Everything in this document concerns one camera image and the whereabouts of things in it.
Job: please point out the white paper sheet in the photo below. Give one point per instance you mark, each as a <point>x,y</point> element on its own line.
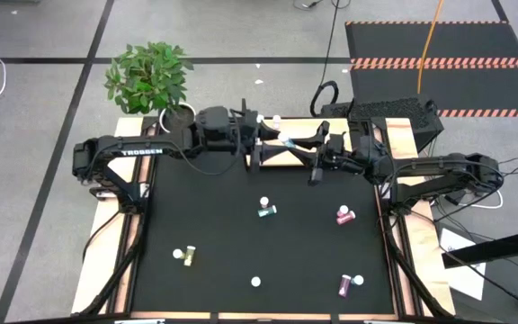
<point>468,281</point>

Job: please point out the black desk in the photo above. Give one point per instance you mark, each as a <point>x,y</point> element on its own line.
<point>497,246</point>

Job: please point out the black hazard-striped floor mat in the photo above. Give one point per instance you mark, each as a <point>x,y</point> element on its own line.
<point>475,42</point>

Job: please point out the salmon medicine bottle white cap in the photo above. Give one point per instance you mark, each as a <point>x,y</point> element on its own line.
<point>264,201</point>
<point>345,218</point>
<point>256,281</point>

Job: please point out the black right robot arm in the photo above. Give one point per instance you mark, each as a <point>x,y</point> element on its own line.
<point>443,162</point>

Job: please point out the white-capped medicine bottle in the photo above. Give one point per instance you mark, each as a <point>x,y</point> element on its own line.
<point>178,253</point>

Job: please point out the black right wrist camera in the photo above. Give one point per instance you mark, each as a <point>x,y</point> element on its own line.
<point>337,144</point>

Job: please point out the black table mat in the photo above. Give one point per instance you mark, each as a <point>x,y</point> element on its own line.
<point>223,234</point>

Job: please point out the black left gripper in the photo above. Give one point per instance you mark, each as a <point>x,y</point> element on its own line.
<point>254,157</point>

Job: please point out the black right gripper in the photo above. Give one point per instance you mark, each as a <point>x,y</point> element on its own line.
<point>331,164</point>

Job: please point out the white label strip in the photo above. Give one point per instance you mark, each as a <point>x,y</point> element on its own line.
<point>140,321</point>
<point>389,322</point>

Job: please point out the teal medicine bottle white cap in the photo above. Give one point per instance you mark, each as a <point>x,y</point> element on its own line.
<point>268,211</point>

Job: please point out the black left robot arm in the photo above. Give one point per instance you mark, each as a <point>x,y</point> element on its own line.
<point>106,146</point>

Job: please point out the green plant in white pot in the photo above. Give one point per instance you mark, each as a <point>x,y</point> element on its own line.
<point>146,76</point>

